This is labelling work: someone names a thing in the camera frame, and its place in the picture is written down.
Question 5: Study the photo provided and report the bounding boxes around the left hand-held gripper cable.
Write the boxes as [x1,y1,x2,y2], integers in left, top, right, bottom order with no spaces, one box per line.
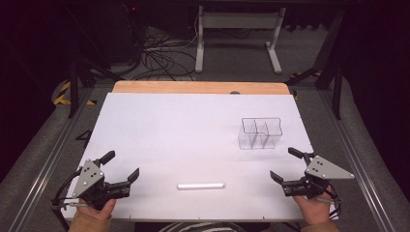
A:
[50,167,83,232]

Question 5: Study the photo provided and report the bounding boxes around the yellow and black hazard tape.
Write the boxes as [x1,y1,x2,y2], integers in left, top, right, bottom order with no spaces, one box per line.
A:
[52,80,98,106]

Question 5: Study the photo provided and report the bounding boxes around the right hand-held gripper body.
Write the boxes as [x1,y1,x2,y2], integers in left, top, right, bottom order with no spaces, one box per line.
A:
[280,155,356,200]

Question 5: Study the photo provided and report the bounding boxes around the aluminium frame rail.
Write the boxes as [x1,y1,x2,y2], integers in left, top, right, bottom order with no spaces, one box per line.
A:
[317,90,399,232]
[6,86,98,232]

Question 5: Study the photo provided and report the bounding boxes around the black metal stand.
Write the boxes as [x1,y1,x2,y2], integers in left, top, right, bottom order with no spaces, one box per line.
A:
[284,9,344,121]
[62,6,127,119]

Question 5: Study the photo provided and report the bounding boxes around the black triangular bracket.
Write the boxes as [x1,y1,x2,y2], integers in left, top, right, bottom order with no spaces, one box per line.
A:
[75,129,93,149]

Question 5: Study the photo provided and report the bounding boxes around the person's right hand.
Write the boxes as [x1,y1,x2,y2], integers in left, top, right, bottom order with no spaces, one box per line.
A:
[292,185,333,226]

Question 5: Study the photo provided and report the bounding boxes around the white cylindrical stick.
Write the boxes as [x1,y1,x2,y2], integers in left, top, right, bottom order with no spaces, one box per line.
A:
[176,182,225,190]

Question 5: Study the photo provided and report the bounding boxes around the white metal stand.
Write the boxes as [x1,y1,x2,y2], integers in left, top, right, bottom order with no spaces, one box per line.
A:
[194,5,287,74]

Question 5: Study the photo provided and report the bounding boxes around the grey cables under table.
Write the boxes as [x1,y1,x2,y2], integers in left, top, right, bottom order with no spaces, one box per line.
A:
[158,221,249,232]

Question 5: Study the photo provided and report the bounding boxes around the person's left hand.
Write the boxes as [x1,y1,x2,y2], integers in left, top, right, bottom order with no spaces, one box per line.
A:
[76,197,117,223]

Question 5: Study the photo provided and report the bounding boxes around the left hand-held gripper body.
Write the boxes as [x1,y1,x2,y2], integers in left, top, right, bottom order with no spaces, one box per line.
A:
[71,158,132,211]

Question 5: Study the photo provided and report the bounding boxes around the tangle of black floor cables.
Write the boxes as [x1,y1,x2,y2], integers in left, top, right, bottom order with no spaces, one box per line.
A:
[129,15,198,82]

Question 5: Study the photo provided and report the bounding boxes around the hand-held gripper cable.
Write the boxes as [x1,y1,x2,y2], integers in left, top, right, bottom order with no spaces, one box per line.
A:
[50,167,83,232]
[317,185,343,221]

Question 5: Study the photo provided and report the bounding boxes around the white table cover sheet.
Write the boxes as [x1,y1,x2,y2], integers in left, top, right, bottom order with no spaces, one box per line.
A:
[61,92,339,223]

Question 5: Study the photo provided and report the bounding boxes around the right hand-held gripper cable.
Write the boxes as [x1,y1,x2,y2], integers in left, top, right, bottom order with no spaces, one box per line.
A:
[317,185,343,221]

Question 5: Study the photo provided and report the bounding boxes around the clear plastic compartment organizer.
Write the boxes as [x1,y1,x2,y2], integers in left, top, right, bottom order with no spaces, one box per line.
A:
[237,117,284,151]

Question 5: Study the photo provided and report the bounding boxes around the black equipment cabinet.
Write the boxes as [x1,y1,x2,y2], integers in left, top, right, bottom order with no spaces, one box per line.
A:
[96,0,147,66]

